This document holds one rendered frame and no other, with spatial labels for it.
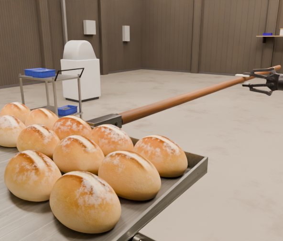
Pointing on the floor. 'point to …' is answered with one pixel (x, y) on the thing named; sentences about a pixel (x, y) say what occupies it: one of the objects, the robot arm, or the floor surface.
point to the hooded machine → (89, 68)
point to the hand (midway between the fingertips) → (242, 79)
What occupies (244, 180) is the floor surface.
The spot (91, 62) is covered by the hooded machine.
